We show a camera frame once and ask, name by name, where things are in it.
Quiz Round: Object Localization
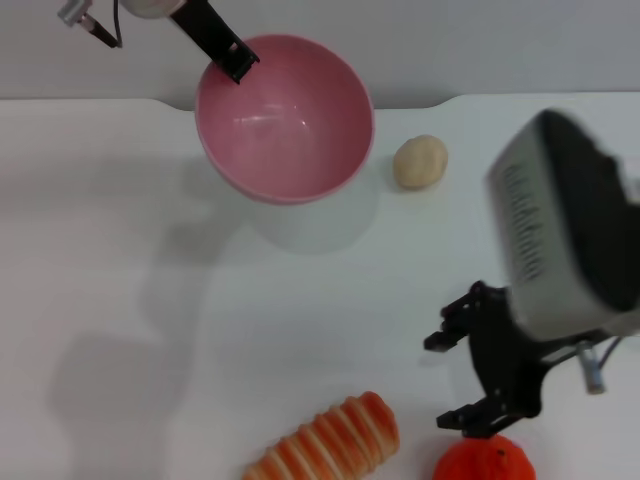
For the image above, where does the beige round bun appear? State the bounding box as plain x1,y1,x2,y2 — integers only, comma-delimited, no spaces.
392,134,449,190

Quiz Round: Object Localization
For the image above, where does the right arm cable with connector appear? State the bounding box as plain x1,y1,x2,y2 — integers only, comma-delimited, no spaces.
574,335,625,396

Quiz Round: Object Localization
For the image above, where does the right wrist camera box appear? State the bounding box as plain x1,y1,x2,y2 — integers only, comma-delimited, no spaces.
483,107,640,346

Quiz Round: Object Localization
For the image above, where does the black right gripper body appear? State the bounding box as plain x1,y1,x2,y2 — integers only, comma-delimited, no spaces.
467,284,576,441

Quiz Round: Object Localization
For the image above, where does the pink plastic bowl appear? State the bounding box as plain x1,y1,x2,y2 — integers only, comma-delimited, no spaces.
193,33,376,205

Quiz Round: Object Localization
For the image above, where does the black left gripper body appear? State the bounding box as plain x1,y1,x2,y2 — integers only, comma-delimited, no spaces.
169,0,261,85

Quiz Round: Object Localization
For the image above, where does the orange striped bread roll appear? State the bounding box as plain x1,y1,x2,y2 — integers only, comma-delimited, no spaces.
242,391,401,480

